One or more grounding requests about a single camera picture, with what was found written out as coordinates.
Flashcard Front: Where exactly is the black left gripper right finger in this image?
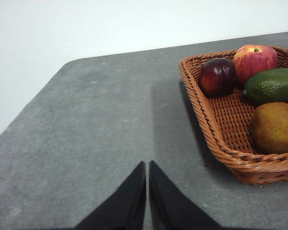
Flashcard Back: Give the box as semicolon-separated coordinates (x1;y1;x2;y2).
149;160;222;230

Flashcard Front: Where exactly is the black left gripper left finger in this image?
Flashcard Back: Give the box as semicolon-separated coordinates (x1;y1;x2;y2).
75;161;146;230

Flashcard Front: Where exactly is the brown kiwi fruit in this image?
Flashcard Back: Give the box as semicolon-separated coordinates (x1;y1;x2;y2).
251;102;288;155

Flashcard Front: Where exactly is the brown wicker basket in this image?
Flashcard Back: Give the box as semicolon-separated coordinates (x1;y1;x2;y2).
178;46;288;186

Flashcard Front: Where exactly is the dark purple plum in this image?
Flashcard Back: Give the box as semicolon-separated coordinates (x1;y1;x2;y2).
198;57;238;98

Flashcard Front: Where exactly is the green avocado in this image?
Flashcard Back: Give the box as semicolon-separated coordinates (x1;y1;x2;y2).
242;68;288;104

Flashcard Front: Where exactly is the red peach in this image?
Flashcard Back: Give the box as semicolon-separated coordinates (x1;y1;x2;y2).
231;44;278;85

